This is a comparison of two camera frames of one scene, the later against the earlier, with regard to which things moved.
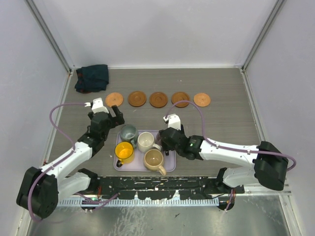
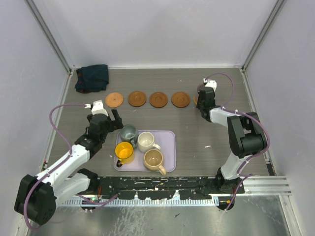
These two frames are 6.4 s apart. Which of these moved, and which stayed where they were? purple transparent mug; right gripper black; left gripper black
Moved: right gripper black; purple transparent mug
Stayed: left gripper black
